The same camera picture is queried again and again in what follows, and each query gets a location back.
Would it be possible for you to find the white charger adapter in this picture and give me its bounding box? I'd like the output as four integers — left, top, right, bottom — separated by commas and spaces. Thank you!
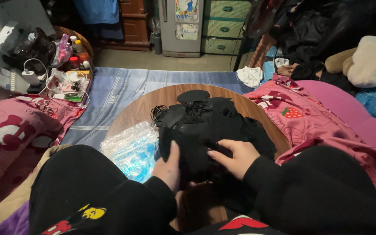
22, 70, 41, 86

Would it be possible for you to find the grey water bottle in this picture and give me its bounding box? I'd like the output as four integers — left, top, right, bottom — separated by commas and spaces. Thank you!
149, 17, 163, 55

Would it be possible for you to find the blue hanging garment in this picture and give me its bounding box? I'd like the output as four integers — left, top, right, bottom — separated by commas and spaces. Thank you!
73, 0, 120, 25

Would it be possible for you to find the clear plastic bag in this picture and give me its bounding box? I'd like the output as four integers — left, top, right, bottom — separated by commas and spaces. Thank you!
100, 121, 160, 184

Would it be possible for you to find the white charging cable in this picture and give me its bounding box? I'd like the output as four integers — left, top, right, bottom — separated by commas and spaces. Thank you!
23, 58, 91, 109

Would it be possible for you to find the beige blanket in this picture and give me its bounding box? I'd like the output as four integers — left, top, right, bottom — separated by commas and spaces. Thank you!
0, 144, 72, 230

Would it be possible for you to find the tray of small items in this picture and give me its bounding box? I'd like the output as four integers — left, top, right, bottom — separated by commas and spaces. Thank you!
47, 69, 94, 106

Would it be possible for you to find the pink strawberry print pillow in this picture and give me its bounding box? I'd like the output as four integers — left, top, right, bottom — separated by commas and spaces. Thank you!
0, 95, 86, 193

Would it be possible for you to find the red capped bottle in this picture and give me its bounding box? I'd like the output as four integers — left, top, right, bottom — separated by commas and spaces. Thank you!
67, 56, 81, 71

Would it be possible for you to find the heap of dark clothes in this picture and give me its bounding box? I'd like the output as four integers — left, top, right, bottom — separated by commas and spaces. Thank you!
243, 0, 376, 95

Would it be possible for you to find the round wooden tray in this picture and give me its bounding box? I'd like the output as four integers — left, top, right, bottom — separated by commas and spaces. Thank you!
52, 25, 94, 61

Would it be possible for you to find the brown wooden cabinet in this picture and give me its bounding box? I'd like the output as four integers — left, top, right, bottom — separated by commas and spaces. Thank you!
98, 0, 151, 52

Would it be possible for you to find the white cloth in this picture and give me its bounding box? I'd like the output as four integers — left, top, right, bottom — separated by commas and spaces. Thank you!
236, 66, 264, 89

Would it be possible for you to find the pink plastic bag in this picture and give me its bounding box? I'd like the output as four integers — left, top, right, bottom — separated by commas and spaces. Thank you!
52, 34, 74, 68

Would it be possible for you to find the cream plush toy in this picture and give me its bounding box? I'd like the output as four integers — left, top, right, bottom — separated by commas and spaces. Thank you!
324, 35, 376, 89

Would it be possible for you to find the purple blanket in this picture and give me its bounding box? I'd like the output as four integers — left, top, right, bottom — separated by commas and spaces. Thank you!
0, 201, 30, 235

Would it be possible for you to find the grey small refrigerator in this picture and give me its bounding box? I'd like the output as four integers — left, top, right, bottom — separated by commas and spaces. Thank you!
158, 0, 205, 58

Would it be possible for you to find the blue striped mat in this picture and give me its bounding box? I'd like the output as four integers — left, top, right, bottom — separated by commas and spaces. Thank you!
60, 67, 254, 151

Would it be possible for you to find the pile of black tags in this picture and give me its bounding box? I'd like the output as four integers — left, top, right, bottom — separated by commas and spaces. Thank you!
150, 90, 277, 191

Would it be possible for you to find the person's left hand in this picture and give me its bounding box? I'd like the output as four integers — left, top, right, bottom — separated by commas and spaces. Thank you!
152, 140, 181, 193

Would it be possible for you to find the pink strawberry print blanket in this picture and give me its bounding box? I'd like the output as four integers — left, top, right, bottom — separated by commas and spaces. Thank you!
243, 73, 376, 211

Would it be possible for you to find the spiral notebook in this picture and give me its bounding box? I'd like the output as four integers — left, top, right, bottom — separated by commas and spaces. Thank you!
0, 63, 30, 94

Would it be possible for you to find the person's right hand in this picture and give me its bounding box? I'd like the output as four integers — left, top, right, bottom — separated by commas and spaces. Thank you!
207, 139, 261, 181

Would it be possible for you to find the round wooden table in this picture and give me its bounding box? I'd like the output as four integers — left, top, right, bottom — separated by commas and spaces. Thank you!
105, 84, 292, 233

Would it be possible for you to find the green drawer cabinet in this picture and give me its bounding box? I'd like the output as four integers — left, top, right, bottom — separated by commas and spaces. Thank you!
202, 0, 252, 55

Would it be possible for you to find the magenta cushion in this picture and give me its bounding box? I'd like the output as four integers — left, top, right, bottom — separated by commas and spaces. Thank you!
294, 80, 376, 160

